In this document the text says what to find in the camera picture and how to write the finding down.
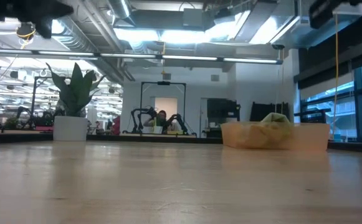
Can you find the green microfiber towel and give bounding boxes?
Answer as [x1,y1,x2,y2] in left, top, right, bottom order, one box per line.
[259,112,294,147]

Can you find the person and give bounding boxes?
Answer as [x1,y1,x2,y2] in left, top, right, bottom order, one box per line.
[143,110,179,134]

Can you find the long ceiling light strip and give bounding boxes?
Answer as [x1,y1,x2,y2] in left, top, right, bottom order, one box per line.
[0,48,283,65]

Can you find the black folded panels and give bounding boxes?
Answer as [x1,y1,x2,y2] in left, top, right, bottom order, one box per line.
[249,101,290,123]

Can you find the grey ceiling box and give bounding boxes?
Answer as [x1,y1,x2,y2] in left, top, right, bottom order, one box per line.
[183,8,204,27]

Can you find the snake plant in white pot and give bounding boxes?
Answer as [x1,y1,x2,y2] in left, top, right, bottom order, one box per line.
[45,62,107,142]

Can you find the black rack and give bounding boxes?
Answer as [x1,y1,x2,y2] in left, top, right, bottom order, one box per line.
[294,108,331,125]

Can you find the black round ceiling device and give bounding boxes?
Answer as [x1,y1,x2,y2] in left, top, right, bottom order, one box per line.
[15,23,39,42]

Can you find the black wall cabinet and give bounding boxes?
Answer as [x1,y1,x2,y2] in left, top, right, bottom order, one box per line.
[207,98,241,123]

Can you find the black aluminium table frame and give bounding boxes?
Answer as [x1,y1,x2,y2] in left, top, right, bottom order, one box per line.
[0,132,362,154]

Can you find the thin black stand frame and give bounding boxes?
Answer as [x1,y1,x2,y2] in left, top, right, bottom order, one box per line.
[29,76,59,125]

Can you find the yellow hanging cable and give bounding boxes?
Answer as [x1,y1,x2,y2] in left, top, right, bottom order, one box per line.
[332,14,340,135]

